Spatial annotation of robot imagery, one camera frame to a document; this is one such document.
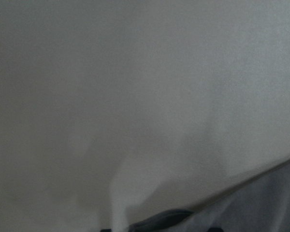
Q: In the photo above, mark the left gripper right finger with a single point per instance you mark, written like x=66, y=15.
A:
x=215, y=229

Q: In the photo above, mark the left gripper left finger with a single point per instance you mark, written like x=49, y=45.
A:
x=106, y=230

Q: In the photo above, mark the dark brown t-shirt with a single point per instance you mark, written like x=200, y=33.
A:
x=260, y=205

